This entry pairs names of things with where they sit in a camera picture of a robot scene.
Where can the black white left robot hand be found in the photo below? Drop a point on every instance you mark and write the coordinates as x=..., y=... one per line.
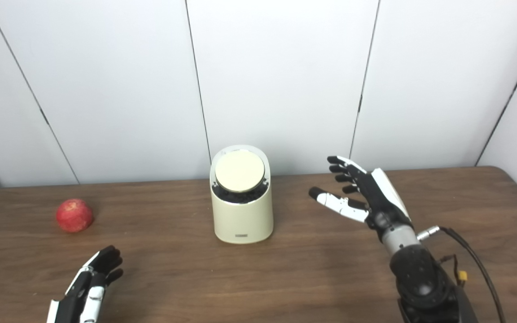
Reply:
x=74, y=305

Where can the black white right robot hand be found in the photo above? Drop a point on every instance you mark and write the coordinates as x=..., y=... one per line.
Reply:
x=379, y=197

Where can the red apple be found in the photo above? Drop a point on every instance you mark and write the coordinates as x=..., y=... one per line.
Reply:
x=74, y=216

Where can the cream round bin lid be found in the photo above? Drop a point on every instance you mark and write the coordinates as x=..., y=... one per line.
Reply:
x=239, y=171

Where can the cream-colored bin body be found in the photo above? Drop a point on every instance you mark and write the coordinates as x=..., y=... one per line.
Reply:
x=243, y=220

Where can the yellow connector plug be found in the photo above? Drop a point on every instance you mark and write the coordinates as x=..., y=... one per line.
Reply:
x=463, y=276

